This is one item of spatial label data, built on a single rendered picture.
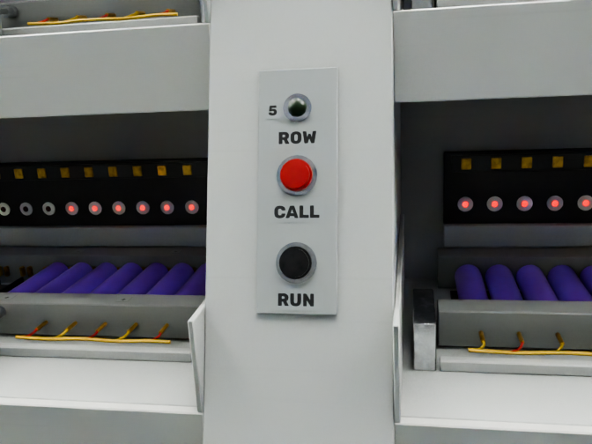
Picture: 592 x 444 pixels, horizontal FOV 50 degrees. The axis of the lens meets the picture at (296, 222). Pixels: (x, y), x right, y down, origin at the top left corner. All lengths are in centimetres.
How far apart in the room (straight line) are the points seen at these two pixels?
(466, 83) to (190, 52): 14
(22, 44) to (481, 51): 25
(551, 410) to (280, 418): 13
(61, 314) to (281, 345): 17
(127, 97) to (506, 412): 25
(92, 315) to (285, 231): 16
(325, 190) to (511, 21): 12
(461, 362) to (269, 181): 14
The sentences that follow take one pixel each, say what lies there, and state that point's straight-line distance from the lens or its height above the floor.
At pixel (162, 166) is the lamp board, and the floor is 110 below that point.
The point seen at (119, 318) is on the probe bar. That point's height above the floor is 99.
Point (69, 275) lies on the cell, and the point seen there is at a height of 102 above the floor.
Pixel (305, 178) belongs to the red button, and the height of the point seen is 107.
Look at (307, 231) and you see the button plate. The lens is 31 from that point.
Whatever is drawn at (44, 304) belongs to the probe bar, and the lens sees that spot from 44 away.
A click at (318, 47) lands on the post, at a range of 33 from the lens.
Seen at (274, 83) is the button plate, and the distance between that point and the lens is 33.
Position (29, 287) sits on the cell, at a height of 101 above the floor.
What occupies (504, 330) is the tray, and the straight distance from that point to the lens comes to 38.
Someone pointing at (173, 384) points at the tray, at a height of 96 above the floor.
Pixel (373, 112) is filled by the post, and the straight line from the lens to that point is 32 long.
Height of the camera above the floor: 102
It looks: 4 degrees up
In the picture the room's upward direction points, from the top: straight up
